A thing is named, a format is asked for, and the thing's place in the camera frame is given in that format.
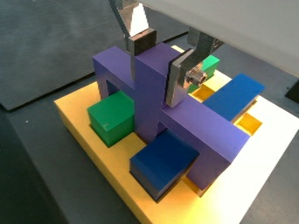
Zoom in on yellow slotted board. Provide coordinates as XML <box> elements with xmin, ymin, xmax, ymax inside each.
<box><xmin>55</xmin><ymin>83</ymin><xmax>299</xmax><ymax>224</ymax></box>

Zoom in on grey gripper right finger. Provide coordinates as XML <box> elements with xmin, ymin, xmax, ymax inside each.
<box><xmin>166</xmin><ymin>27</ymin><xmax>223</xmax><ymax>108</ymax></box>

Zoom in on blue long block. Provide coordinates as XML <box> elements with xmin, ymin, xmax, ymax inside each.
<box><xmin>130</xmin><ymin>73</ymin><xmax>265</xmax><ymax>200</ymax></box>

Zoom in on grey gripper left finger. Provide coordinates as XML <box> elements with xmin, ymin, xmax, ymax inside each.
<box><xmin>109</xmin><ymin>0</ymin><xmax>157</xmax><ymax>79</ymax></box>

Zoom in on green long block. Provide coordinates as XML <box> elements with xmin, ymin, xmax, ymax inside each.
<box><xmin>89</xmin><ymin>48</ymin><xmax>221</xmax><ymax>149</ymax></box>

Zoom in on purple three-legged block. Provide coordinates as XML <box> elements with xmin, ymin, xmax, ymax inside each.
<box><xmin>93</xmin><ymin>43</ymin><xmax>249</xmax><ymax>189</ymax></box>

